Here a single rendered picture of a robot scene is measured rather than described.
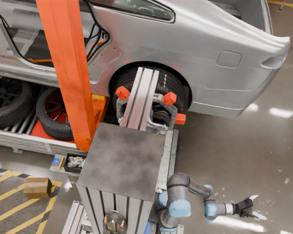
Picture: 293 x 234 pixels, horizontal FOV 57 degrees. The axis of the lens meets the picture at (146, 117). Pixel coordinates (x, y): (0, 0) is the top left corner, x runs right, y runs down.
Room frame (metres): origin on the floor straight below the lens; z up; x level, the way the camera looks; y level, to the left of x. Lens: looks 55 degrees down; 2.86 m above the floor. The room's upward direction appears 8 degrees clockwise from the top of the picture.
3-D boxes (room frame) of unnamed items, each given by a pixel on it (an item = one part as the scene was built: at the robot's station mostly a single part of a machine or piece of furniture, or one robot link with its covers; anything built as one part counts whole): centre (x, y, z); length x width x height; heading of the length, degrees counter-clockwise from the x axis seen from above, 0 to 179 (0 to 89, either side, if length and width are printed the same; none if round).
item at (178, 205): (0.50, -0.23, 1.19); 0.15 x 0.12 x 0.55; 9
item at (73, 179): (1.03, 0.64, 0.21); 0.10 x 0.10 x 0.42; 87
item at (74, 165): (1.03, 0.58, 0.51); 0.20 x 0.14 x 0.13; 89
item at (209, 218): (0.56, -0.49, 1.12); 0.11 x 0.08 x 0.11; 9
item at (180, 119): (1.45, -0.31, 0.85); 0.09 x 0.08 x 0.07; 87
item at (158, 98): (1.46, 0.01, 0.85); 0.54 x 0.07 x 0.54; 87
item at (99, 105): (1.58, 0.51, 0.69); 0.52 x 0.17 x 0.35; 177
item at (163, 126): (1.33, -0.08, 1.03); 0.19 x 0.18 x 0.11; 177
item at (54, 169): (1.03, 0.61, 0.44); 0.43 x 0.17 x 0.03; 87
